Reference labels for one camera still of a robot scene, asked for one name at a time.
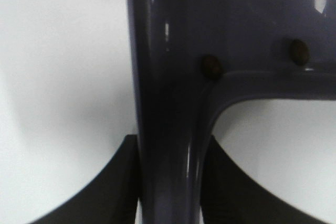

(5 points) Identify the grey plastic dustpan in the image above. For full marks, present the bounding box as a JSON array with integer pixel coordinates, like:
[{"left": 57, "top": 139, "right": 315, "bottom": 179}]
[{"left": 128, "top": 0, "right": 335, "bottom": 223}]

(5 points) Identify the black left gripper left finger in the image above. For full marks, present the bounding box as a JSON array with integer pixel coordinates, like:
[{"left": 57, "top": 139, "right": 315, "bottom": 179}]
[{"left": 35, "top": 135, "right": 141, "bottom": 223}]

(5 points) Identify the single coffee bean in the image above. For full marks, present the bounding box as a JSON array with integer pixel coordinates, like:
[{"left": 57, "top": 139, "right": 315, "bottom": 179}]
[{"left": 289, "top": 39, "right": 310, "bottom": 66}]

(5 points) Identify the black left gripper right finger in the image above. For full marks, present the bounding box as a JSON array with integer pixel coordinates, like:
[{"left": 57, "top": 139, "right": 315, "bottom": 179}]
[{"left": 202, "top": 137, "right": 321, "bottom": 223}]

